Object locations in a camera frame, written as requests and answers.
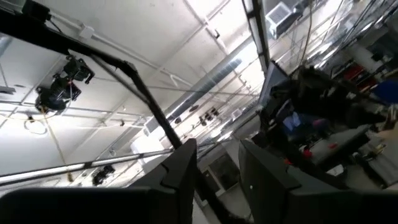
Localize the large silver spiral duct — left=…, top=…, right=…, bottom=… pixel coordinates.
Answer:
left=164, top=37, right=259, bottom=122

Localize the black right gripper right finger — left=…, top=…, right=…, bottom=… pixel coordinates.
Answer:
left=238, top=139, right=398, bottom=224

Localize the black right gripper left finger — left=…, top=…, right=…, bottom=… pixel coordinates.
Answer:
left=0, top=138, right=198, bottom=224

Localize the white ceiling ventilation unit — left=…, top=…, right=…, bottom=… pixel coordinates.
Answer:
left=264, top=1, right=304, bottom=40

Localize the black aluminium rig frame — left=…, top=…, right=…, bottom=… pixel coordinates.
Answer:
left=0, top=0, right=237, bottom=224

